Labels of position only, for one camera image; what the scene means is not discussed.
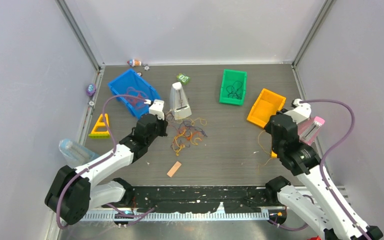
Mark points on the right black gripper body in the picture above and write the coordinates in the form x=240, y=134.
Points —
x=268, y=129

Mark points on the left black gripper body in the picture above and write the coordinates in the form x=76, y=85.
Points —
x=159, y=130

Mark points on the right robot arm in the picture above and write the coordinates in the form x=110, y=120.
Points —
x=332, y=218

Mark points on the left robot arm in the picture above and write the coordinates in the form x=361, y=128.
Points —
x=74, y=191

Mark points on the pink metronome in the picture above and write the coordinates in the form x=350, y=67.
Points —
x=309, y=129

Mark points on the right yellow triangle block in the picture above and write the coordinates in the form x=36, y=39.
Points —
x=273, y=155

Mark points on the yellow triangle block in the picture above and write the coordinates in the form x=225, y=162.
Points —
x=273, y=155
x=99, y=130

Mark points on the orange plastic bin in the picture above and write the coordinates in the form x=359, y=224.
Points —
x=267, y=104

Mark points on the white metronome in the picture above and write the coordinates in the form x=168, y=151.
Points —
x=178, y=102

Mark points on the left yellow triangle block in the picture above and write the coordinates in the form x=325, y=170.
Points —
x=99, y=130

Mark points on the blue plastic bin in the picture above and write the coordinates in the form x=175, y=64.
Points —
x=133, y=86

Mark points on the tan wooden stick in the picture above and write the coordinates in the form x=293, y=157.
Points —
x=174, y=169

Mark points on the small grey gear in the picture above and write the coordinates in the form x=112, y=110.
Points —
x=146, y=68

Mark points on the green number tile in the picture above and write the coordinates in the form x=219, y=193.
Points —
x=183, y=79

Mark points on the small figurine toy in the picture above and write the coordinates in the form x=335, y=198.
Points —
x=134, y=63

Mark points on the purple small toy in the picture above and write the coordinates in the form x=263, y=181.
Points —
x=91, y=90

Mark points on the green plastic bin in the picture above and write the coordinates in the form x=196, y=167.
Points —
x=233, y=87

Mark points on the blue transparent metronome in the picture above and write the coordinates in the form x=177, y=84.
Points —
x=76, y=154

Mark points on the red object at corner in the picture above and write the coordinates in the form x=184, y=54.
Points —
x=315, y=238

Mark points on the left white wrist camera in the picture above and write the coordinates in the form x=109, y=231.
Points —
x=156, y=108

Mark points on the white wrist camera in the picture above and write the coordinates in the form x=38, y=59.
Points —
x=156, y=108
x=300, y=111

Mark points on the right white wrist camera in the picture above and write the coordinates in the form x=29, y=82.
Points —
x=300, y=111

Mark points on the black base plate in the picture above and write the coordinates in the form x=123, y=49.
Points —
x=202, y=199

